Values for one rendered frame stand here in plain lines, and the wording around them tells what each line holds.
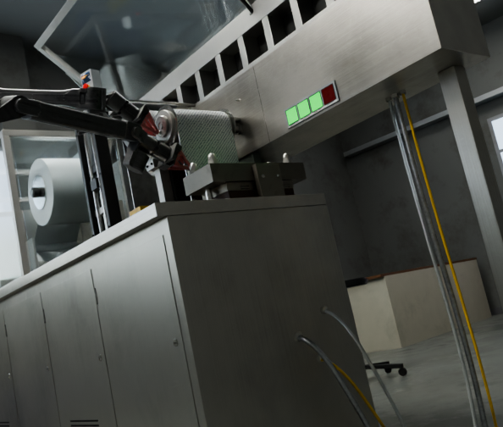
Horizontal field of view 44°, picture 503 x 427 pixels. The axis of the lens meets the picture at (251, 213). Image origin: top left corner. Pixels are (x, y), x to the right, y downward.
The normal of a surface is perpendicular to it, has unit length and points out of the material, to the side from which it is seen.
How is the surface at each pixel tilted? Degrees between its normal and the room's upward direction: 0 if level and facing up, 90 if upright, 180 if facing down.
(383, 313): 90
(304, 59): 90
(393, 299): 90
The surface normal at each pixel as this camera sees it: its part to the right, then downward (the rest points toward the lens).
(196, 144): 0.60, -0.26
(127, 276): -0.77, 0.06
